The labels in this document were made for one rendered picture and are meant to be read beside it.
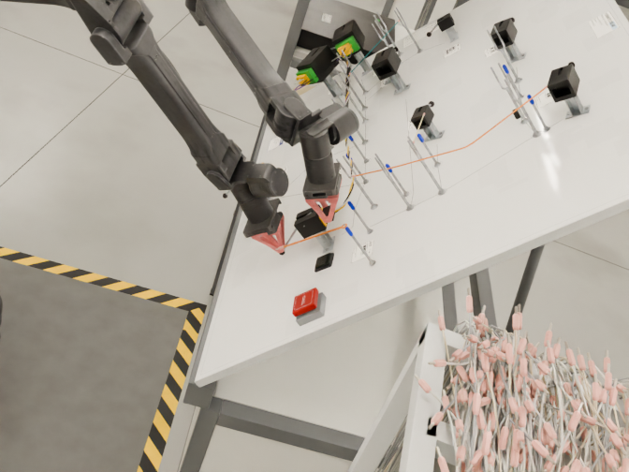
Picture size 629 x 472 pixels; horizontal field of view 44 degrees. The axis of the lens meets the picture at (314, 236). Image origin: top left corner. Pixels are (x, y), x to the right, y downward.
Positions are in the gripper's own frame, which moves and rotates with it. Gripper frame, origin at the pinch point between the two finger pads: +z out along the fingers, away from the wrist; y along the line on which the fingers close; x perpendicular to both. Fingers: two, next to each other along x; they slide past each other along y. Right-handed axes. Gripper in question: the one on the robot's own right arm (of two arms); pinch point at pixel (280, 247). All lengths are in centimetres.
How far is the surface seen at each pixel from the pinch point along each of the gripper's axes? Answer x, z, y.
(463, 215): -41.9, -1.8, -8.0
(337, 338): 1.4, 32.5, 4.2
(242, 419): 12.2, 20.0, -28.4
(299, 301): -9.3, -0.5, -20.3
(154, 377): 90, 64, 39
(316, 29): 7, -7, 105
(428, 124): -34.4, -5.9, 23.7
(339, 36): -7, -12, 78
